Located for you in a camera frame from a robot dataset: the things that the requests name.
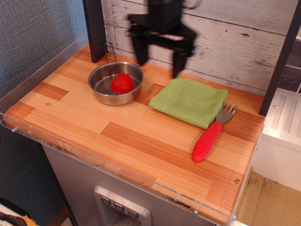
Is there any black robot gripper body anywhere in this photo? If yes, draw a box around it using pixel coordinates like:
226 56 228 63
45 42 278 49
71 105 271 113
127 0 197 50

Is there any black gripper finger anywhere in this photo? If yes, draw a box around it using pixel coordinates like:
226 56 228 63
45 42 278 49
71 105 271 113
173 48 194 78
132 36 149 66

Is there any green cloth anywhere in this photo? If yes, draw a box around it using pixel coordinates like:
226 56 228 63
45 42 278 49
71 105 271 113
149 77 229 129

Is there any red toy strawberry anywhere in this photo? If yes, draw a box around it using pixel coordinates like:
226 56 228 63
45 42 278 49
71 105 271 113
111 73 134 95

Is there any stainless steel bowl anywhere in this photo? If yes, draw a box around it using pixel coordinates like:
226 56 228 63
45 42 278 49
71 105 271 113
88 55 144 105

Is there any clear acrylic table guard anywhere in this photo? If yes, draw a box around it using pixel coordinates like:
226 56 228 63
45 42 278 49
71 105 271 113
0 46 264 226

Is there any white toy sink unit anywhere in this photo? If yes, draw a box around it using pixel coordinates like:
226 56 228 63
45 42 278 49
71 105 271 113
251 89 301 191

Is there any grey toy fridge cabinet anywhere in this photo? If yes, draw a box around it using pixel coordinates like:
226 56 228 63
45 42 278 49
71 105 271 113
43 145 236 226

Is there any silver dispenser button panel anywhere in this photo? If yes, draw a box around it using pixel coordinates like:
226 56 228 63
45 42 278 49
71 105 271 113
94 185 152 226

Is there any yellow black object bottom-left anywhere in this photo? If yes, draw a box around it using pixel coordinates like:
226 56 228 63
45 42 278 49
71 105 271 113
0 212 37 226

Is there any dark left frame post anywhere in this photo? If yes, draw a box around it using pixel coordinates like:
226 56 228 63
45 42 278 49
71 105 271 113
83 0 106 63

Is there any dark frame post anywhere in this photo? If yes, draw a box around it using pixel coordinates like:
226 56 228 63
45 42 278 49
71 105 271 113
83 0 106 63
259 0 301 116

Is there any red-handled metal fork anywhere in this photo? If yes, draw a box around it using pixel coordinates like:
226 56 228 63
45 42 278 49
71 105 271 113
192 103 238 163

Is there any dark right frame post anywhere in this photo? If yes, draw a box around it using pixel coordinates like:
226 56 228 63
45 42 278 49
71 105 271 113
259 0 301 116

